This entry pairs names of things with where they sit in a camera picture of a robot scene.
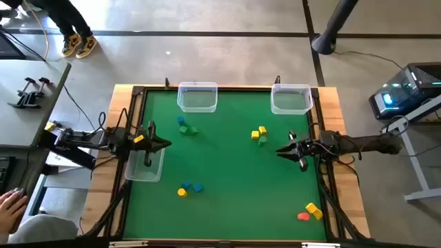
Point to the dark monitor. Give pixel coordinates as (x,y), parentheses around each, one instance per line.
(8,48)

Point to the yellow wedge block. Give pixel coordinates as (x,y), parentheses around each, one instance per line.
(262,129)

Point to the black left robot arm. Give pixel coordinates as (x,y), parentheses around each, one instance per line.
(79,139)

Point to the silver bracket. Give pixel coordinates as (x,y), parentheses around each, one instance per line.
(127,244)
(320,245)

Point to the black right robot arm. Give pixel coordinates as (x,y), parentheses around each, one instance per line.
(365,144)

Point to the person's shoe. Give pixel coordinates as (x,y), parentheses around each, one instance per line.
(71,44)
(87,45)

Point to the black table frame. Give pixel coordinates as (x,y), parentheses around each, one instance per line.
(136,92)

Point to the person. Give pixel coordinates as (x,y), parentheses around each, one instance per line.
(69,17)
(41,229)

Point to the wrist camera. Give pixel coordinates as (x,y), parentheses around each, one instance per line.
(119,137)
(329,138)

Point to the black keyboard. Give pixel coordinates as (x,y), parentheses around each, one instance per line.
(5,172)

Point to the yellow tag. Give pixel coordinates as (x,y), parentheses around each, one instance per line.
(138,138)

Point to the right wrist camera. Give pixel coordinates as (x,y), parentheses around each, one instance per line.
(329,138)

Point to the lit computer case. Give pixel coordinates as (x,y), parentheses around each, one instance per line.
(403,93)

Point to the blue cylinder block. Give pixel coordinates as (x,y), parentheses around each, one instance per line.
(181,120)

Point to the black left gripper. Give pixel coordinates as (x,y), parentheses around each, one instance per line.
(149,148)

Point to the clear plastic bin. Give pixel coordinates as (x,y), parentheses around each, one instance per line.
(197,100)
(291,101)
(138,172)

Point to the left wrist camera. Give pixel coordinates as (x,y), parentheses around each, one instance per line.
(119,137)

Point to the black pole stand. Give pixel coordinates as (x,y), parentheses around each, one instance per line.
(325,41)

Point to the yellow cube block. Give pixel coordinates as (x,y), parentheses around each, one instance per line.
(255,134)

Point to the grey side table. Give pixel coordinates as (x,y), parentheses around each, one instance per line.
(34,120)

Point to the green table mat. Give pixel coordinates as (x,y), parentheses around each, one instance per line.
(234,172)

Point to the person's hand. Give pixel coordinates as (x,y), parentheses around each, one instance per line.
(12,210)

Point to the green cube block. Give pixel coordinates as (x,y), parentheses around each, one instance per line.
(183,129)

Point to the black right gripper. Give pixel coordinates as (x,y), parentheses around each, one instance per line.
(308,148)

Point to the yellow cylinder block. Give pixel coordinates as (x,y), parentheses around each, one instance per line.
(182,192)

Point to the white desk frame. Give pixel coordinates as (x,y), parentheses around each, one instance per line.
(415,165)

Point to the computer mouse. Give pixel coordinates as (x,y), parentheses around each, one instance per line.
(19,190)

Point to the red cylinder block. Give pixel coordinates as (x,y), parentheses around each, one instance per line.
(303,216)

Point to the black clamp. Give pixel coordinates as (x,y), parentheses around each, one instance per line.
(24,98)
(36,96)

